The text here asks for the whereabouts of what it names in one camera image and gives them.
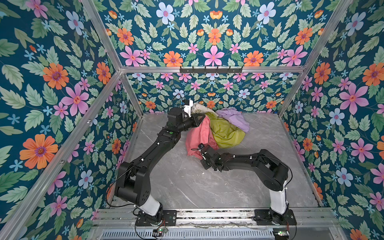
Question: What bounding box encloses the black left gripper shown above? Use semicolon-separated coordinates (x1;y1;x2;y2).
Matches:
176;112;205;132

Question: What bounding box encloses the pink cloth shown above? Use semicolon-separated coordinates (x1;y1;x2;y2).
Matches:
186;116;219;160

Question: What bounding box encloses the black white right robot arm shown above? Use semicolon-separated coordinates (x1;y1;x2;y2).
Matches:
199;144;290;216

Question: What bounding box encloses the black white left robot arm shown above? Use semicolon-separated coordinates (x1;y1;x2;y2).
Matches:
115;108;206;217

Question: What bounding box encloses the cream patterned cloth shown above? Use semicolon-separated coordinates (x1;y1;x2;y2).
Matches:
191;103;217;116

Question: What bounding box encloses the lime green cloth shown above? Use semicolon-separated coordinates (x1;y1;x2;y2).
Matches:
206;113;246;149

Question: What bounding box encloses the lilac purple cloth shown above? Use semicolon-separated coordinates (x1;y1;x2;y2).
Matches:
216;108;250;133

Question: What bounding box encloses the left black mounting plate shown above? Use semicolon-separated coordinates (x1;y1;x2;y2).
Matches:
136;210;177;227

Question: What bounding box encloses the black mounting plate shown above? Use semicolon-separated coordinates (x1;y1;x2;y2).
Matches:
253;209;297;226
136;210;177;227

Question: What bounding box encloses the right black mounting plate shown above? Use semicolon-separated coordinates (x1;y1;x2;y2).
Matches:
253;209;297;226

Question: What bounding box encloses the left small circuit board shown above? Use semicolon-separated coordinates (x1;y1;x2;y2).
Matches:
152;227;169;238

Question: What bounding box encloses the small circuit board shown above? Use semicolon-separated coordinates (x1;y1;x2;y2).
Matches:
152;227;169;238
273;230;290;240

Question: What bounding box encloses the right small circuit board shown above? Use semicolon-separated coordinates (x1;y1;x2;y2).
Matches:
273;230;290;240

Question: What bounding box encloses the white ventilation grille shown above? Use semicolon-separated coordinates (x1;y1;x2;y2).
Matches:
101;229;275;240

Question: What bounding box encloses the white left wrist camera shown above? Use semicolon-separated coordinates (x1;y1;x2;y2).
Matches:
183;100;194;118

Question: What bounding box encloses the metal hook rail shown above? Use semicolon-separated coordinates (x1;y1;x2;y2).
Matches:
179;66;243;75

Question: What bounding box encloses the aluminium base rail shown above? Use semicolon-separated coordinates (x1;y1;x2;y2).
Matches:
92;208;340;229

